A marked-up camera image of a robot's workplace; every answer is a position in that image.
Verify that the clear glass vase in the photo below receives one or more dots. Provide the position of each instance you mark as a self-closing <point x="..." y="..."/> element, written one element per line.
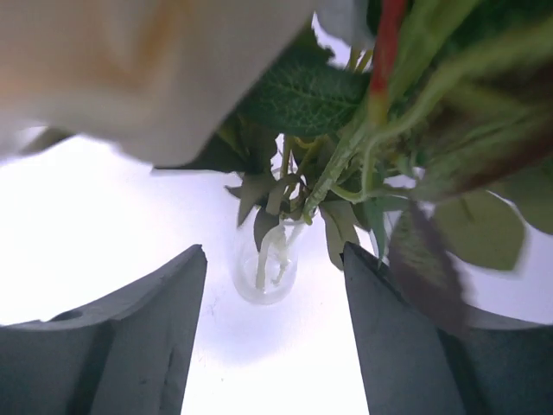
<point x="265" y="255"/>

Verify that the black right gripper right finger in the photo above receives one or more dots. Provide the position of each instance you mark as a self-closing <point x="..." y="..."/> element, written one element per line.
<point x="410" y="367"/>

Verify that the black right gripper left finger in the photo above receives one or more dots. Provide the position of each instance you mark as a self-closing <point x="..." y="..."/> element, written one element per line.
<point x="128" y="352"/>

